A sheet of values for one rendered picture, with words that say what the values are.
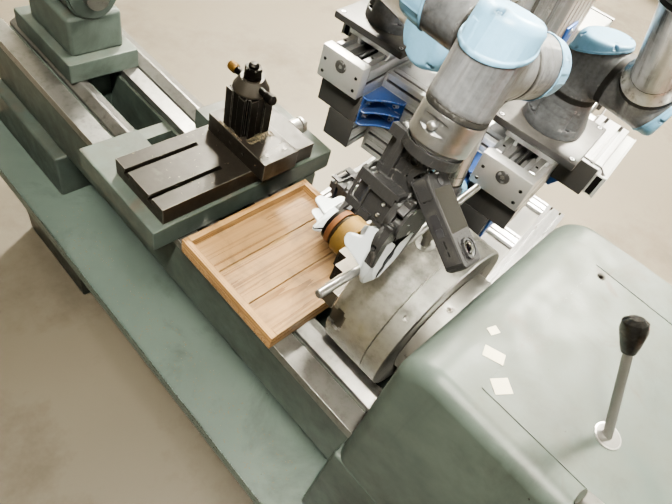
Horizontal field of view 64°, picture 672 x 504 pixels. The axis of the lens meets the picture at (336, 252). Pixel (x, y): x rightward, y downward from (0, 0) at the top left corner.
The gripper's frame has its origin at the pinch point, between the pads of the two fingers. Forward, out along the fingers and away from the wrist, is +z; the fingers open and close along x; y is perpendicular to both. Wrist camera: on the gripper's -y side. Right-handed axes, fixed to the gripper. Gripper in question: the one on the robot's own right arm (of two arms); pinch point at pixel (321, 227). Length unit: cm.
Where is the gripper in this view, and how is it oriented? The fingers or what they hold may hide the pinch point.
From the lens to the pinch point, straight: 103.4
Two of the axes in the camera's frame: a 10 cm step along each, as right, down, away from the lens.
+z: -7.0, 4.3, -5.7
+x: 2.3, -6.2, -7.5
